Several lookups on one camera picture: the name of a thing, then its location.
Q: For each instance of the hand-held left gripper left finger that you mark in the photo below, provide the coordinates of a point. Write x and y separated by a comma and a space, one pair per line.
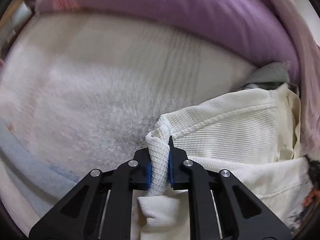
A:
148, 173

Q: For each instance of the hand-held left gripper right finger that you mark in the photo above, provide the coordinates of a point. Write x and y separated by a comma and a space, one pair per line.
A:
171, 172

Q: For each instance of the cream knit sweater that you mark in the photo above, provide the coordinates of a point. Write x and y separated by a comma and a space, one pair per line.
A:
225, 140

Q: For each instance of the grey cloth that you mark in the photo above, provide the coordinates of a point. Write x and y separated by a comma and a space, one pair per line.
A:
268, 75

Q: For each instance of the white fluffy blanket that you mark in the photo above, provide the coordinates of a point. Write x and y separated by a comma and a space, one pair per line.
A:
95, 85

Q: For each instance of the light blue cloth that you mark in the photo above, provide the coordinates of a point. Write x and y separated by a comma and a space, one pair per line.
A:
27, 162

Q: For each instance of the pale pink cloth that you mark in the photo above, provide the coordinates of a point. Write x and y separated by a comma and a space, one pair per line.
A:
306, 55

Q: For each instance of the purple quilt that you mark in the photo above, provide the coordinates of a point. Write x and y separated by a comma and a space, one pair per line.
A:
175, 7

